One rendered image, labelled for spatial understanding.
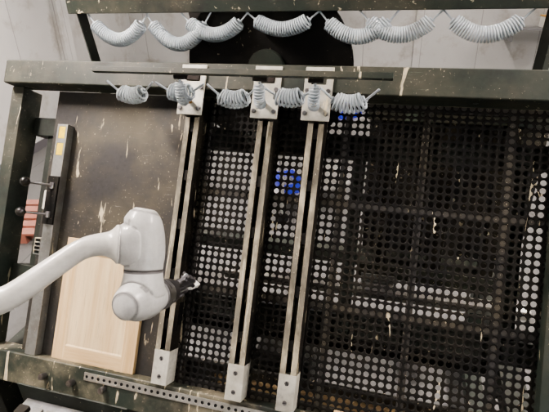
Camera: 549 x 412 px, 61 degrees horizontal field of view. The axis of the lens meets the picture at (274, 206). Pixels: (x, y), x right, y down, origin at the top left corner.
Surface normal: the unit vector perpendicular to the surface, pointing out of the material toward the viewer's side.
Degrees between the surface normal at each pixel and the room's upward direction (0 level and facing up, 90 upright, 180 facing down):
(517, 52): 90
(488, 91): 59
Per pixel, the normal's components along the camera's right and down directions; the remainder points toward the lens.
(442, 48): -0.08, 0.45
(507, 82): -0.25, -0.09
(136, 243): 0.22, -0.07
